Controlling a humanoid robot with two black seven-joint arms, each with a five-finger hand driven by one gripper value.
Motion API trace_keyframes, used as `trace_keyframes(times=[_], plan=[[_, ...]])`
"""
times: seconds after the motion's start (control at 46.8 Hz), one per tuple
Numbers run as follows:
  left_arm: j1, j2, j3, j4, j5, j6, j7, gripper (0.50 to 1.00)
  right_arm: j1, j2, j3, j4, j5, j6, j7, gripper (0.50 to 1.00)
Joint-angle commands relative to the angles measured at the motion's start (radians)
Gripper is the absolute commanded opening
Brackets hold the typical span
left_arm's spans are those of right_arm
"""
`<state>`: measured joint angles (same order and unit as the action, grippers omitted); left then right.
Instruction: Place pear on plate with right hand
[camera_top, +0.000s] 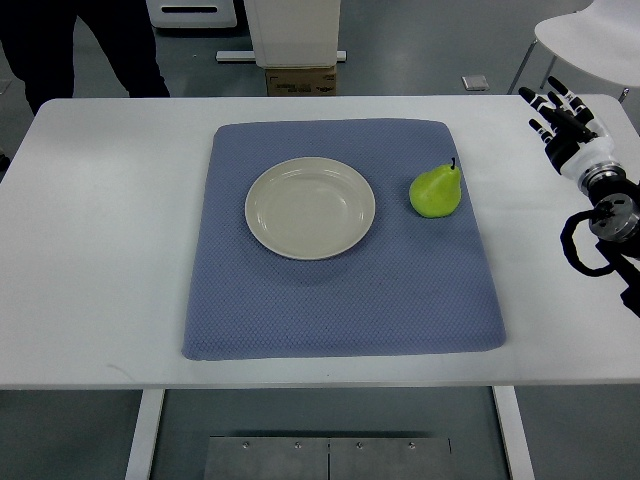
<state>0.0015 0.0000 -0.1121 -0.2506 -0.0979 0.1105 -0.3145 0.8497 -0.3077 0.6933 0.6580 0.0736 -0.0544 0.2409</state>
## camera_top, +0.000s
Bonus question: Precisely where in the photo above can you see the white cabinet pedestal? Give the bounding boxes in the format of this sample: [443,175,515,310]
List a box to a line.
[216,0,347,69]

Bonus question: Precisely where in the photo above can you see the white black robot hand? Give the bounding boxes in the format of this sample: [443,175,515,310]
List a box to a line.
[518,76,613,178]

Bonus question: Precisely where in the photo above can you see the blue textured mat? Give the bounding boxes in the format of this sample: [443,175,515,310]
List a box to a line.
[182,118,506,360]

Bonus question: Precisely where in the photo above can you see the white chair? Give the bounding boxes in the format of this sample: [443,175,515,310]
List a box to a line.
[507,0,639,102]

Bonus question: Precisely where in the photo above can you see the cardboard box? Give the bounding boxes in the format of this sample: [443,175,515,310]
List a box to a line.
[265,66,337,97]

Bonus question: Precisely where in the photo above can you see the left white table leg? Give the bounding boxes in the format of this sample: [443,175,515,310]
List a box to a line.
[124,389,165,480]

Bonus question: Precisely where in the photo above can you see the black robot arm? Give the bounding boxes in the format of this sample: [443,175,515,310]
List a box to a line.
[560,166,639,314]

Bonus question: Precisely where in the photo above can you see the beige ceramic plate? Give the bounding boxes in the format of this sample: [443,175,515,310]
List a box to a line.
[244,157,376,261]

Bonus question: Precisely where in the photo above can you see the right white table leg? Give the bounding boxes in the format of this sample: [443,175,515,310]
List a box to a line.
[492,386,535,480]

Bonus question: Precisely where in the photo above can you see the grey metal base plate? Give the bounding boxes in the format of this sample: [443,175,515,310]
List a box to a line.
[204,436,456,479]

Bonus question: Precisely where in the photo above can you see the person in dark trousers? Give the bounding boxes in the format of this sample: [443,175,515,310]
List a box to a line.
[0,0,171,117]

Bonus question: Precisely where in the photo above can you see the white table leg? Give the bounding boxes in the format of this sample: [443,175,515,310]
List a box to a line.
[492,386,535,480]
[124,389,165,480]

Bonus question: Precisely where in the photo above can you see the green pear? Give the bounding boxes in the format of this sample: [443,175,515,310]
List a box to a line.
[409,157,462,218]

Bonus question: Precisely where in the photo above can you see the white appliance with slot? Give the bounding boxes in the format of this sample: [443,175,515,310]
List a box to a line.
[146,0,238,29]

